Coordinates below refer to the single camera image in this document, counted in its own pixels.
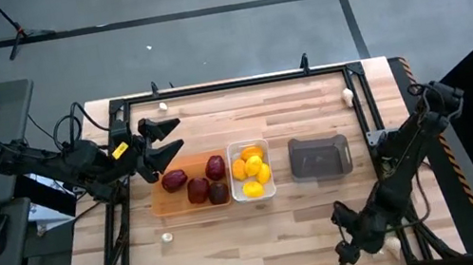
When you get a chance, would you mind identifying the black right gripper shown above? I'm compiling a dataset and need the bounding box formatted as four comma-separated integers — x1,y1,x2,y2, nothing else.
326,193,397,265

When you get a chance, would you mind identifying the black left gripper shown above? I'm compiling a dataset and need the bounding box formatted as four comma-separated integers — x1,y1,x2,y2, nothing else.
95,109,191,192

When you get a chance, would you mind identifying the dark red bell pepper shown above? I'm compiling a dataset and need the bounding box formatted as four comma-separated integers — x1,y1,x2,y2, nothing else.
184,175,214,207
201,153,229,183
159,167,191,196
204,180,233,207

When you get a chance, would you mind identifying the yellow lemon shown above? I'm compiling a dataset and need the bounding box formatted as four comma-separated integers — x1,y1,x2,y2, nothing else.
240,179,267,200
229,157,250,184
241,153,267,179
254,161,274,187
239,143,266,161

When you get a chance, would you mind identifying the yellow tape tag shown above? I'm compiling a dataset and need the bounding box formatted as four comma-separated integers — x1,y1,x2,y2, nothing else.
109,140,132,161

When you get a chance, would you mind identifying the orange translucent plastic basket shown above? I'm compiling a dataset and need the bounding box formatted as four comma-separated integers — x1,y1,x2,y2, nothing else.
142,148,236,219

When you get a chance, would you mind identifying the grey translucent plastic basket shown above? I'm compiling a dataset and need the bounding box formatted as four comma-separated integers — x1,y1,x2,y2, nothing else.
285,128,356,187

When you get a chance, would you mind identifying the white plastic basket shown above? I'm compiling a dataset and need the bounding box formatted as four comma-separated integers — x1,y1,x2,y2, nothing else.
222,135,279,206

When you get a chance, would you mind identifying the yellow black hazard tape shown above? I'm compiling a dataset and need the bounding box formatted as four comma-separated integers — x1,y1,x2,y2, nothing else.
396,46,473,265

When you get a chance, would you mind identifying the white paper sheet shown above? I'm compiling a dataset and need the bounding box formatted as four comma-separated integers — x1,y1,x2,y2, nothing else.
20,166,85,237

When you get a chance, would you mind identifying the black tripod stand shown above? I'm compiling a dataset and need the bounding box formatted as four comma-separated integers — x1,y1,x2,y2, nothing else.
0,0,61,65

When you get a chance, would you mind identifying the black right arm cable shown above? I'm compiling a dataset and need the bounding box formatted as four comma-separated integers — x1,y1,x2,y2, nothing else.
373,80,450,231

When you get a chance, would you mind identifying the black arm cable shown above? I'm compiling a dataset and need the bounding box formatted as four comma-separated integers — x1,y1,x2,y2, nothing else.
47,95,115,155
373,80,450,231

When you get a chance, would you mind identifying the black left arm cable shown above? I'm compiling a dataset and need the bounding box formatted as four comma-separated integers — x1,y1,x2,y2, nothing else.
47,95,115,155

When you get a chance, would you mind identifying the black aluminium table frame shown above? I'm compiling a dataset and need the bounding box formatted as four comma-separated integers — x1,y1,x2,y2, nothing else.
37,45,465,265

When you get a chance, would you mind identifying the black desk cable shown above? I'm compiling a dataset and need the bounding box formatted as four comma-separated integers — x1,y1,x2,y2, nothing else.
25,108,60,144

